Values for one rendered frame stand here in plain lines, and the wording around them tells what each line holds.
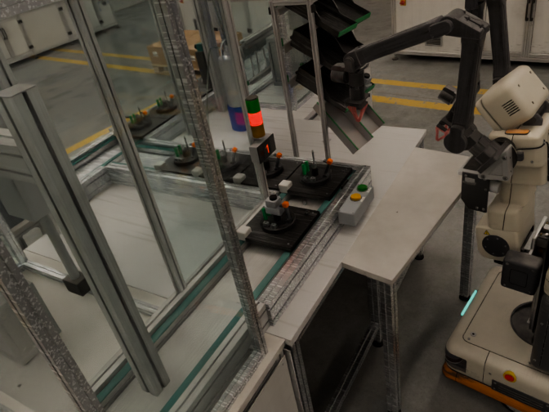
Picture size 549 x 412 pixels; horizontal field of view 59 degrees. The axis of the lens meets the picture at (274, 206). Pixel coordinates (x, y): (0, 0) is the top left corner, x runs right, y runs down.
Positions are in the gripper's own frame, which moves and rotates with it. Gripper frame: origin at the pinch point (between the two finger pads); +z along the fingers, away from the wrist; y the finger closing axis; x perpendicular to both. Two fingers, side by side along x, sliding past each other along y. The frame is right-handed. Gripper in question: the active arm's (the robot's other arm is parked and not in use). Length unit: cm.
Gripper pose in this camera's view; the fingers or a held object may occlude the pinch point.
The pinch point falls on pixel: (358, 119)
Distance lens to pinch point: 195.0
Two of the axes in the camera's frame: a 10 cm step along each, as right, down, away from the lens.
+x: 8.5, 1.9, -4.9
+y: -5.0, 5.5, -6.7
